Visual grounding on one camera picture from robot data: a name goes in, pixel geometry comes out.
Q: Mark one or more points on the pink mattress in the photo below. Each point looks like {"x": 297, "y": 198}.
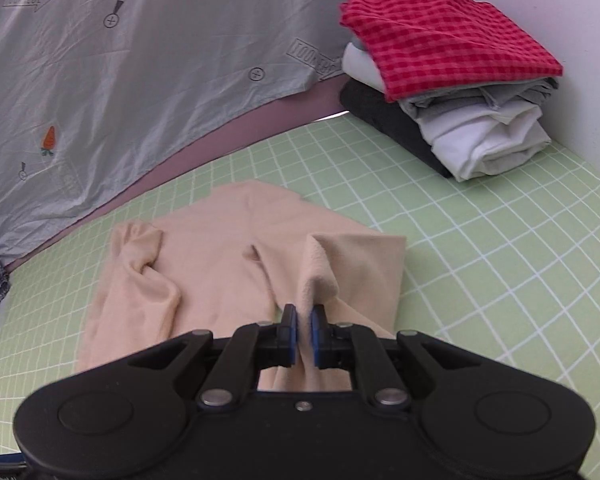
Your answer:
{"x": 230, "y": 125}

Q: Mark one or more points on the grey carrot print bedsheet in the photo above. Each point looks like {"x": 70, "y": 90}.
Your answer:
{"x": 155, "y": 60}

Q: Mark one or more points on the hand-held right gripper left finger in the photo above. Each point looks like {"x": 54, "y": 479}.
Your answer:
{"x": 291, "y": 346}

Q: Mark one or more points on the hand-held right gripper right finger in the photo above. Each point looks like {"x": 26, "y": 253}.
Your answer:
{"x": 316, "y": 349}

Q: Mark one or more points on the black folded garment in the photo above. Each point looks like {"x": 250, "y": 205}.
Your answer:
{"x": 380, "y": 110}

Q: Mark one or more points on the green checked mat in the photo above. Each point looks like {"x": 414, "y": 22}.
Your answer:
{"x": 480, "y": 260}

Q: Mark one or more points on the white folded garment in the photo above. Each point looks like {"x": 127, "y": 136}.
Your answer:
{"x": 480, "y": 145}

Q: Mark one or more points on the red checked folded cloth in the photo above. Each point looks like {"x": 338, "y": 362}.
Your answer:
{"x": 440, "y": 35}

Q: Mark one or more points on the grey folded garment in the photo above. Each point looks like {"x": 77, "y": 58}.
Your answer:
{"x": 455, "y": 102}

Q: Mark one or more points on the beige sweater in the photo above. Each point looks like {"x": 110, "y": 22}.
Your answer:
{"x": 205, "y": 240}

